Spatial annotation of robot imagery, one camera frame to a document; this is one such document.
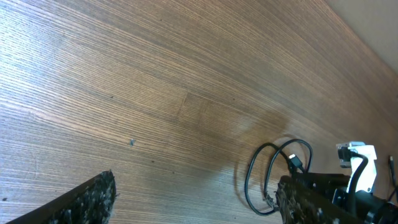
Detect black usb cables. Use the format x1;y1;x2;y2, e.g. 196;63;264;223
244;138;314;217

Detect black usb cable gold plug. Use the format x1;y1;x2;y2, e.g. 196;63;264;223
388;156;397;201

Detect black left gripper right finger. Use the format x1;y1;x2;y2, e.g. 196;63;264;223
276;175;362;224

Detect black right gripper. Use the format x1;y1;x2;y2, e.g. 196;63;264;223
292;172;397;224

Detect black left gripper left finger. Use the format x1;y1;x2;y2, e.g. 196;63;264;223
7;170;116;224

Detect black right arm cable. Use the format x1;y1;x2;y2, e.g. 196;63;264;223
345;149;369;215

